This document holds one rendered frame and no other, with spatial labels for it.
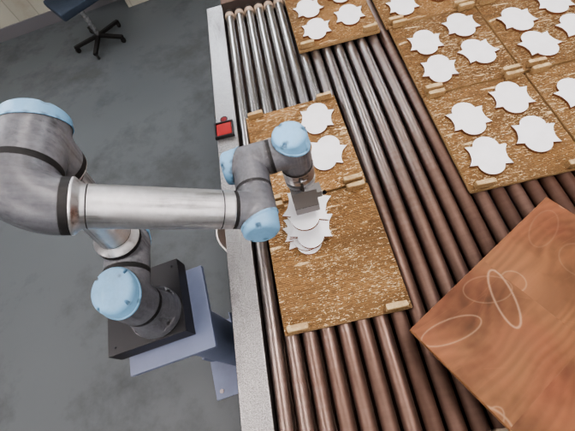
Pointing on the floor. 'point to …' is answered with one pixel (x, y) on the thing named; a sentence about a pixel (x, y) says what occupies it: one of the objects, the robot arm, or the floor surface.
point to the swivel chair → (67, 10)
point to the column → (198, 341)
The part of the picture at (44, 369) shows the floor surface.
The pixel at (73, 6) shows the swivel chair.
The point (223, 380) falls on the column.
